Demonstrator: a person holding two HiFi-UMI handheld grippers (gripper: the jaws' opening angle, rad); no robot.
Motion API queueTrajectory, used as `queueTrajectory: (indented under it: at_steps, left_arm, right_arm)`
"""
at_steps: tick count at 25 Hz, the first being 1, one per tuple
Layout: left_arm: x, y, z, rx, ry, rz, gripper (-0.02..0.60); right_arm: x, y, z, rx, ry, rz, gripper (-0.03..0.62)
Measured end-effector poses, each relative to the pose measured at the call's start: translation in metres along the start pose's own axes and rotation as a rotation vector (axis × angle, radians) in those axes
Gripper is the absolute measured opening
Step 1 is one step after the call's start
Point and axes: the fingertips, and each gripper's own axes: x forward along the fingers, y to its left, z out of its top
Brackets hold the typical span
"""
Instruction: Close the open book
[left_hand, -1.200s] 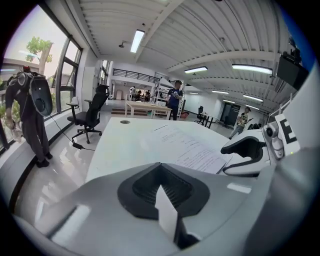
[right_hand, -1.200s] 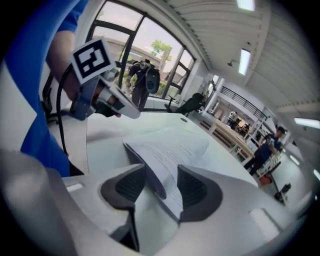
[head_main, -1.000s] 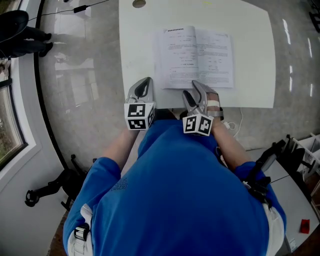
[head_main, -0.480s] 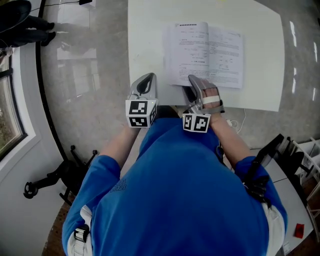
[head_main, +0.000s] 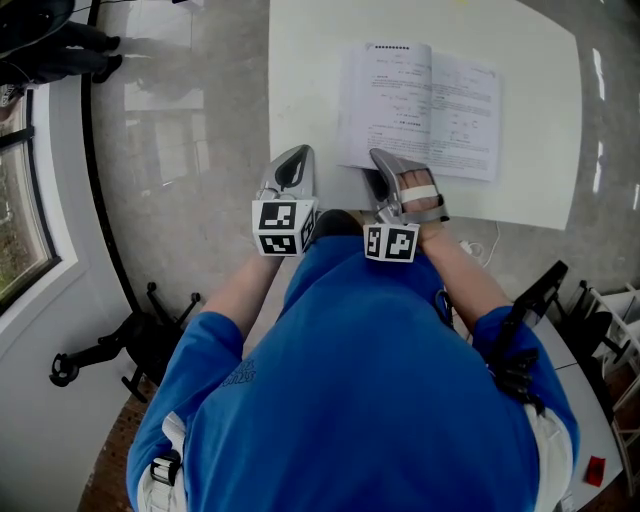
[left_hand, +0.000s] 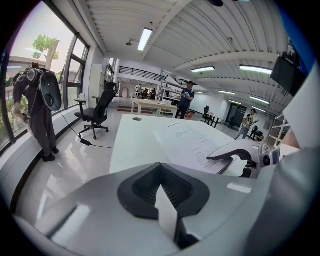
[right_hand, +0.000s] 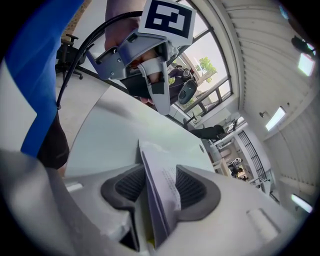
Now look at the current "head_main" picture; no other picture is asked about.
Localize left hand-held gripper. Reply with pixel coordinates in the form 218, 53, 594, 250
251, 144, 320, 259

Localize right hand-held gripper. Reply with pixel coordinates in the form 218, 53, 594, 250
363, 147, 451, 264

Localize white book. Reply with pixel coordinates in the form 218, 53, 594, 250
335, 41, 502, 183

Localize person's right forearm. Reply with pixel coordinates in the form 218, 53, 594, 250
417, 219, 514, 334

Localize person's left forearm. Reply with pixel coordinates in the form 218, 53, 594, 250
202, 252, 284, 341

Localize person's right hand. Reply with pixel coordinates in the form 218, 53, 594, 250
400, 168, 442, 215

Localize person's dark shorts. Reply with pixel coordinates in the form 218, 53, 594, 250
310, 208, 365, 241

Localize white table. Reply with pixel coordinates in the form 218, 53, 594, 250
268, 0, 584, 231

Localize person's blue shirt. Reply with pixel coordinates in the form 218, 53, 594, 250
125, 234, 581, 512

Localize black framed window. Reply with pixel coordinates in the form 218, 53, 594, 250
0, 84, 62, 314

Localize white metal rack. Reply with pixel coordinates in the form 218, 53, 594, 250
579, 281, 640, 496

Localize red paper sheet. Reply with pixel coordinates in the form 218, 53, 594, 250
585, 455, 607, 487

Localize black phone on mount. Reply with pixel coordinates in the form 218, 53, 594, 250
487, 259, 570, 416

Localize black chair frame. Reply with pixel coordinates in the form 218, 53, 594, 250
544, 278, 617, 362

